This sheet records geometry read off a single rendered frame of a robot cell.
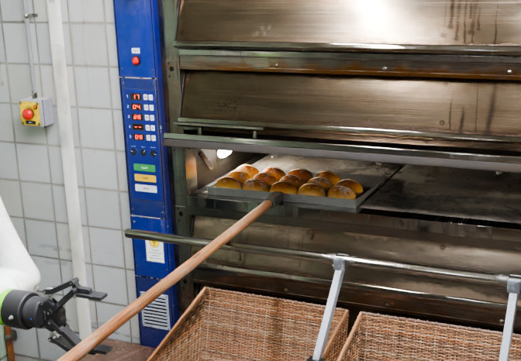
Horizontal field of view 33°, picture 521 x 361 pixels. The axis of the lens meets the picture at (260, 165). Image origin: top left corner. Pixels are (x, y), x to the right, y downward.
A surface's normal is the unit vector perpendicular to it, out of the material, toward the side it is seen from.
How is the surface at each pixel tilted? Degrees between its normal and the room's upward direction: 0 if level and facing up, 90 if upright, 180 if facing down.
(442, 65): 90
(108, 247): 90
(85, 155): 90
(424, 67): 90
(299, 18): 70
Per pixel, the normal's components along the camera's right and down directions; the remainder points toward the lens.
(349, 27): -0.41, -0.10
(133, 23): -0.42, 0.25
